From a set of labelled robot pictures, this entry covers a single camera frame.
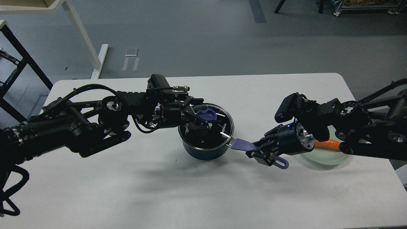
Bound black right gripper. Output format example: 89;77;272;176
245;123;316;166

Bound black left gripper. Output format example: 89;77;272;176
146;93;210;131

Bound glass pot lid purple knob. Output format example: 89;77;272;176
178;103;234;150

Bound dark blue saucepan purple handle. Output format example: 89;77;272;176
178;103;289;170

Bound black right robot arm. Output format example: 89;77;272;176
245;79;407;169

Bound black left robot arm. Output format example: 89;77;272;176
0;84;211;217

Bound pale green plate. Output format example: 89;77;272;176
301;126;350;166

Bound orange toy carrot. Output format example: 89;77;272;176
314;139;340;152

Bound black metal stand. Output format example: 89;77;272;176
0;19;53;123

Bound wheeled metal cart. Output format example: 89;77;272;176
330;0;406;17

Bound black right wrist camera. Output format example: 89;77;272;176
274;92;306;123

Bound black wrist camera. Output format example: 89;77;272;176
146;74;190;97
274;92;306;123

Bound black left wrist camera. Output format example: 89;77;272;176
146;74;190;97

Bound white desk frame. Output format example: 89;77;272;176
0;0;109;80

